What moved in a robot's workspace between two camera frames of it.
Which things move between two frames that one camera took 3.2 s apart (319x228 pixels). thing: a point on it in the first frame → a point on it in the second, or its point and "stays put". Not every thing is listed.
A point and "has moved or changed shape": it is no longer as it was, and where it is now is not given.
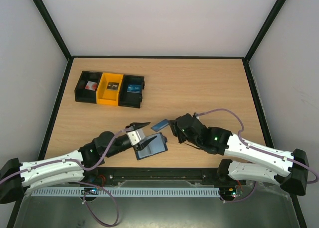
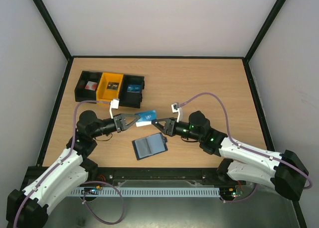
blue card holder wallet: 157,145 stays put
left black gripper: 136,126 → 122,122
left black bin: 82,95 stays put
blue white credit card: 160,125 has moved or changed shape
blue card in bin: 135,88 stays put
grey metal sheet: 269,205 stays put
